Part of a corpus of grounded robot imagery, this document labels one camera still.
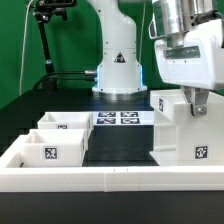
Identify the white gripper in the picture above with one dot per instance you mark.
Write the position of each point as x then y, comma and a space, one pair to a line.
199, 63

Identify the white drawer cabinet frame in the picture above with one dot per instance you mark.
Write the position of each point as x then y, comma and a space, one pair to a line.
180, 139

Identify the white drawer box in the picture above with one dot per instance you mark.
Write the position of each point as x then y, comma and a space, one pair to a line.
67, 120
54, 148

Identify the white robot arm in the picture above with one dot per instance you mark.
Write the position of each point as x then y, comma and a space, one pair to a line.
120, 72

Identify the white marker tag plate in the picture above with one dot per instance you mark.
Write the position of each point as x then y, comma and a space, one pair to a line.
123, 118

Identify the white border fence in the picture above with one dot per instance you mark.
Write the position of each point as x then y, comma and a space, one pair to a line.
15, 177

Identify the black camera tripod stand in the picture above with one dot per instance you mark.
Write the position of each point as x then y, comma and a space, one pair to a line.
44, 10

